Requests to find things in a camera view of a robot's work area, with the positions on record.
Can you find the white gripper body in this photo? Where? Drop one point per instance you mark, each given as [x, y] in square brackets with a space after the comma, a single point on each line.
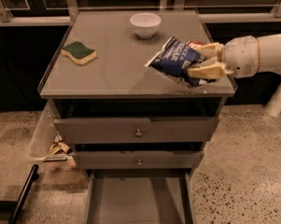
[240, 56]

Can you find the white ceramic bowl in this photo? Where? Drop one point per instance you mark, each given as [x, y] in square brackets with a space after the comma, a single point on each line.
[145, 25]

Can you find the black bar handle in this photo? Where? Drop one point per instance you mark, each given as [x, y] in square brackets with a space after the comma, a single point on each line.
[31, 178]

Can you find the grey drawer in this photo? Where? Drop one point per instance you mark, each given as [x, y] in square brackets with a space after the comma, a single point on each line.
[136, 130]
[137, 159]
[155, 196]

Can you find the metal railing frame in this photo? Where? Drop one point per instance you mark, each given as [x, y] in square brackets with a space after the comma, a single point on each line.
[43, 12]

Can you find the clear plastic bin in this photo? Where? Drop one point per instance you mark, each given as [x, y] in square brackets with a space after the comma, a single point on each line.
[41, 142]

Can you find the green yellow sponge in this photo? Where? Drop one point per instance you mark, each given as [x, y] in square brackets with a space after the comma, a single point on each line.
[78, 53]

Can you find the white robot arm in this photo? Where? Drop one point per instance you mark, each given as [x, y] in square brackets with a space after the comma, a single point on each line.
[269, 61]

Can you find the crumpled wrapper in bin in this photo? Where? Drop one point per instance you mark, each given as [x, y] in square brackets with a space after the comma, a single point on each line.
[59, 146]

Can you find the blue chip bag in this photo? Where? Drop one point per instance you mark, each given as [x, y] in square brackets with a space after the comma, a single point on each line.
[174, 58]

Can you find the grey top drawer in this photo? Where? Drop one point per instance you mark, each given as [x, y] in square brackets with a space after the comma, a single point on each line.
[136, 130]

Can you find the grey bottom drawer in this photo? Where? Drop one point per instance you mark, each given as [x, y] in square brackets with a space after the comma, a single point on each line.
[155, 196]

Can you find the grey drawer cabinet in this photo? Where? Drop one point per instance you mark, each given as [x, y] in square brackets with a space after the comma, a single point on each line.
[118, 84]

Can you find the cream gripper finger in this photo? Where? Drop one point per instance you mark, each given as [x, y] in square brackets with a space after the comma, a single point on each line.
[210, 50]
[211, 71]

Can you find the grey middle drawer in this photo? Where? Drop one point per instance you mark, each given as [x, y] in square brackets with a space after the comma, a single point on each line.
[137, 159]

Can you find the red soda can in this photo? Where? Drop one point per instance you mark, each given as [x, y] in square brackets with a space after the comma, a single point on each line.
[194, 44]

